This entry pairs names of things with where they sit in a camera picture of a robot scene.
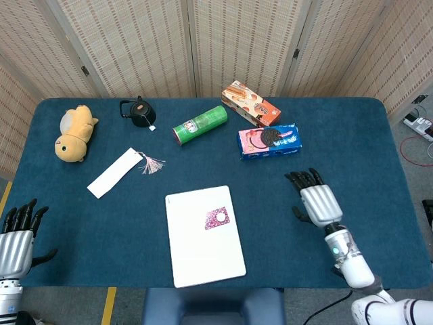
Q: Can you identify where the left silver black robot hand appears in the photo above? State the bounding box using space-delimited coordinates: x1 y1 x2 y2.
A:
0 198 59 280

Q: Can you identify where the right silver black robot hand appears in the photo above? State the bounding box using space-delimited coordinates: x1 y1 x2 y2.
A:
283 167 344 228

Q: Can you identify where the pink glitter square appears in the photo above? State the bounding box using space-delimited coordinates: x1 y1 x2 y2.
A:
204 206 231 231

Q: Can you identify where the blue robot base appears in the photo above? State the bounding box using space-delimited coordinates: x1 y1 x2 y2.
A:
141 287 287 325

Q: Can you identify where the white rectangular board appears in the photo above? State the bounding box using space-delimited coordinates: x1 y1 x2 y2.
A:
164 185 247 289

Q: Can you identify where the blue table cloth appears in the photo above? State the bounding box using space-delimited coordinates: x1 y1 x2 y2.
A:
2 97 432 290

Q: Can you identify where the blue Oreo cookie box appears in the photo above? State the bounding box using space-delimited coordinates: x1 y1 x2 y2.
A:
237 123 303 162

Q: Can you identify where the orange biscuit box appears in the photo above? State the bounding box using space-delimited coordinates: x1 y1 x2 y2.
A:
221 80 282 128

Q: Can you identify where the white bookmark with pink tassel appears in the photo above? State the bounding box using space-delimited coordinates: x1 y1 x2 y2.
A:
86 147 166 200

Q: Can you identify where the yellow plush duck toy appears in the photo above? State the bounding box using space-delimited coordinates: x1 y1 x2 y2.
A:
53 104 99 163

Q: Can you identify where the white power strip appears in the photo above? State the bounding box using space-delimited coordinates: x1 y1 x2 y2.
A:
403 112 433 142

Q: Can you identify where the green cylindrical chips can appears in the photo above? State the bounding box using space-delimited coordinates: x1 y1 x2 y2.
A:
171 105 229 148

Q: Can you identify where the black teapot with tag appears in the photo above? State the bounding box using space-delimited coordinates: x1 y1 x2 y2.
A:
118 95 158 132

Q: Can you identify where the woven folding screen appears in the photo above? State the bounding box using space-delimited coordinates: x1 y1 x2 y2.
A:
0 0 433 180

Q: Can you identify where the red cable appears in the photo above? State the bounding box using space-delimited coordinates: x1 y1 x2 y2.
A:
399 135 433 167

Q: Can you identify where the black cable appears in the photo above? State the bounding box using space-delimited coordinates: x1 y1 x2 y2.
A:
301 289 354 325

